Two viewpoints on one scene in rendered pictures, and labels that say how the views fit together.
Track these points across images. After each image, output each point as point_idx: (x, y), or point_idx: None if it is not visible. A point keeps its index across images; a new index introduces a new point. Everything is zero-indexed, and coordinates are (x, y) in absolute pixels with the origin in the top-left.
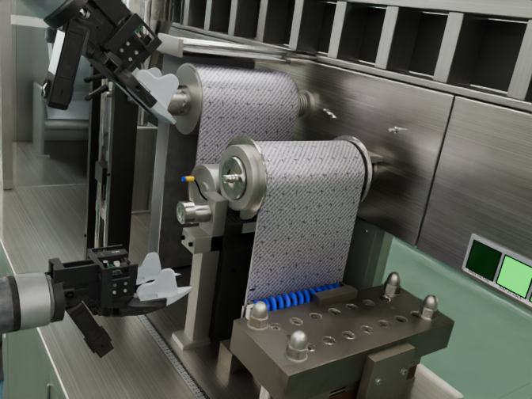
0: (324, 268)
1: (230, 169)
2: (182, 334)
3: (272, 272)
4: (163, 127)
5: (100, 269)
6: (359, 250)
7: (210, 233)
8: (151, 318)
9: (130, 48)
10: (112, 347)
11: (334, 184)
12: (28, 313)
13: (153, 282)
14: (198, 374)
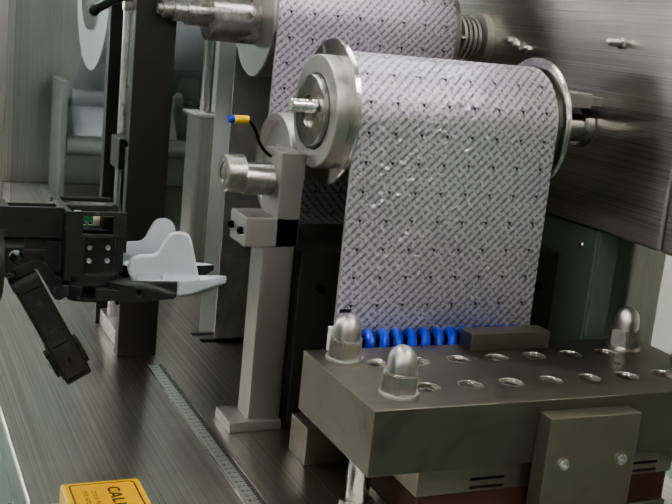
0: (490, 294)
1: (307, 96)
2: (232, 410)
3: (383, 284)
4: (227, 78)
5: (65, 213)
6: (572, 283)
7: (275, 213)
8: (186, 392)
9: None
10: (88, 366)
11: (496, 127)
12: None
13: (156, 253)
14: (247, 462)
